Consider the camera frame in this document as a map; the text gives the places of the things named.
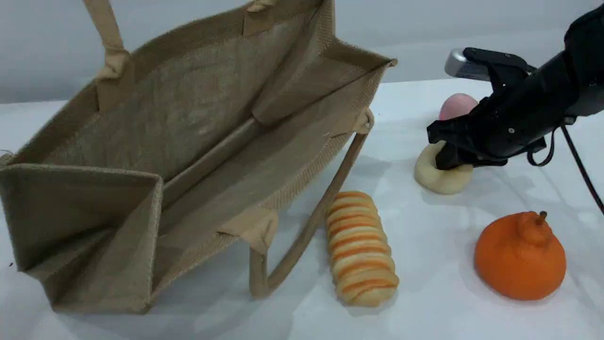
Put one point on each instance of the pale round egg yolk pastry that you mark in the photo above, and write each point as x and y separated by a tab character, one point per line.
439	182

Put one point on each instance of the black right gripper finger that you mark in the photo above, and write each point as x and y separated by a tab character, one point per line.
453	158
453	130

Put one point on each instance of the orange striped bread roll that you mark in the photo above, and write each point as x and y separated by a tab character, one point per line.
361	250

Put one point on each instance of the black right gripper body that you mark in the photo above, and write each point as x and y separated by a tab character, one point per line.
524	118

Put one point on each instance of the orange tangerine with stem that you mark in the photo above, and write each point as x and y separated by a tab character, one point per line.
519	259

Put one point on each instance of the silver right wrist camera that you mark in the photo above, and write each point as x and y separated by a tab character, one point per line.
460	66

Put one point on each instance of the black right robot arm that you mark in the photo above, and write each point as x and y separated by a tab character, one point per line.
587	52

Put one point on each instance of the pink round peach bun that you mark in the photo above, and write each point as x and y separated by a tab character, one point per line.
455	106

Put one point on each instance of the brown burlap tote bag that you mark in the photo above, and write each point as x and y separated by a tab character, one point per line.
188	118

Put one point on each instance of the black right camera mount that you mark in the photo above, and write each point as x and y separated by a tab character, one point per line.
507	68

